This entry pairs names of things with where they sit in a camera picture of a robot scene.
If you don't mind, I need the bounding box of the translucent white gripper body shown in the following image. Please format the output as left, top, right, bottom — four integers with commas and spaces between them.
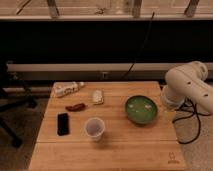
160, 85, 183, 125

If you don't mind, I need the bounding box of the white sponge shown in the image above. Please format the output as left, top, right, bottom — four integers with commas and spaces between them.
92, 90, 104, 105

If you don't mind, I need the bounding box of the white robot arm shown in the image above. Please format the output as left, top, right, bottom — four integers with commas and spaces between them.
160, 61, 213, 114

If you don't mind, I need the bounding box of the green ceramic bowl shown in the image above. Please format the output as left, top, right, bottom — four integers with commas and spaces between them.
125, 95, 158, 125

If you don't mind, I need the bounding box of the clear plastic cup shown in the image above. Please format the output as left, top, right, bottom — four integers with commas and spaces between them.
84, 117, 105, 142

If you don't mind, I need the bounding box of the wooden table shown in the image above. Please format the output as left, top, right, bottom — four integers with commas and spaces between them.
29, 81, 186, 171

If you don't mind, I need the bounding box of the dark red chili pepper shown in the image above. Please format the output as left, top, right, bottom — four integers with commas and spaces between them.
65, 103, 86, 112

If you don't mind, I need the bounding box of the thin black leaning rod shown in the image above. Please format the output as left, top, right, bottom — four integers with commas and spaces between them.
121, 11, 155, 80

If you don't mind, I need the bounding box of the black rectangular phone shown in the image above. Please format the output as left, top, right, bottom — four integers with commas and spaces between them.
57, 113, 69, 136

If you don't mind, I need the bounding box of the white crumpled plastic bottle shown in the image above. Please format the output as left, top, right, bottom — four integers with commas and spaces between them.
54, 82, 85, 97

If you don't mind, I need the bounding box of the black office chair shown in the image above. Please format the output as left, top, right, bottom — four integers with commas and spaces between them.
0, 61, 37, 148

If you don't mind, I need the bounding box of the black floor cable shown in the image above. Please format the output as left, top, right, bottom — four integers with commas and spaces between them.
171, 98, 213, 145

